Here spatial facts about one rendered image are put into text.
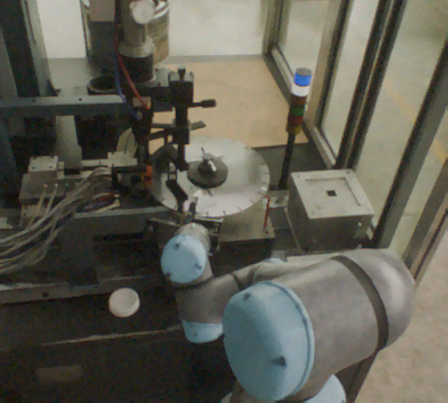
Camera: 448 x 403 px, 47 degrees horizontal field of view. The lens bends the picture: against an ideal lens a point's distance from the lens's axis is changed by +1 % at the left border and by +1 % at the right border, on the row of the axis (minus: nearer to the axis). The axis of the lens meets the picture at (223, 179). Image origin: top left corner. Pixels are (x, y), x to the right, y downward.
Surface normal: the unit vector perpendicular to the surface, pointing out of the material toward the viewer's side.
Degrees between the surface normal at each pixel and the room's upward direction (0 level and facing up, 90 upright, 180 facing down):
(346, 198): 0
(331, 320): 30
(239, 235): 0
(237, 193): 0
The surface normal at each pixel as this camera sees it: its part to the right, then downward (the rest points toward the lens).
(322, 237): 0.16, 0.66
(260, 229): 0.06, -0.75
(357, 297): 0.23, -0.45
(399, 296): 0.53, -0.28
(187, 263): -0.07, 0.11
